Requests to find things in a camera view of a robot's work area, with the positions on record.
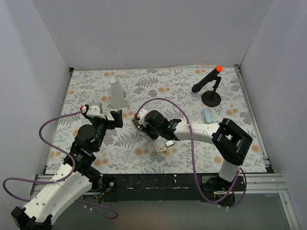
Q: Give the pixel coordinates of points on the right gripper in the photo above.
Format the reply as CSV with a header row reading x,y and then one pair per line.
x,y
138,125

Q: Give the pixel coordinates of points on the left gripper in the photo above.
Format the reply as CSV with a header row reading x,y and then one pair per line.
x,y
110,122

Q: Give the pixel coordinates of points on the white staple box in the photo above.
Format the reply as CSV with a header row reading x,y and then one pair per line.
x,y
160,149

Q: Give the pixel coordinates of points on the staple strips tray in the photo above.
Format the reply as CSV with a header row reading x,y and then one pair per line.
x,y
170,143

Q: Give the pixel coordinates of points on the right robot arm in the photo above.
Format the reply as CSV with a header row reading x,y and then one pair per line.
x,y
231,141

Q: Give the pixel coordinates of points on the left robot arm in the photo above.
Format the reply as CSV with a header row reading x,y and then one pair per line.
x,y
73,178

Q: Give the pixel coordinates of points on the floral patterned table mat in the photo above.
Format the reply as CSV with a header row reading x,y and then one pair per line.
x,y
125,150

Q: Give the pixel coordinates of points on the grey metronome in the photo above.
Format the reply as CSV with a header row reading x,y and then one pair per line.
x,y
118,95

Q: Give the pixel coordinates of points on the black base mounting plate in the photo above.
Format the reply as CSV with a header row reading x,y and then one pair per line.
x,y
164,187

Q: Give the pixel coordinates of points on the black microphone orange tip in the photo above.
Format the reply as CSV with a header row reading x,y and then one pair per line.
x,y
212,76

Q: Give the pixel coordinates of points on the black round microphone stand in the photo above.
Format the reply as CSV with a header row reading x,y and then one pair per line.
x,y
212,98

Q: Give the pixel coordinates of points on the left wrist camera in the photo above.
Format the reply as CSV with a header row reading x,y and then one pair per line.
x,y
93,110

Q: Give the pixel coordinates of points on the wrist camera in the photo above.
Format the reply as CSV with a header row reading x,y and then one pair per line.
x,y
141,114
93,110

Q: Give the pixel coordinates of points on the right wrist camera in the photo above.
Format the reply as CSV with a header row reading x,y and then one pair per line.
x,y
141,114

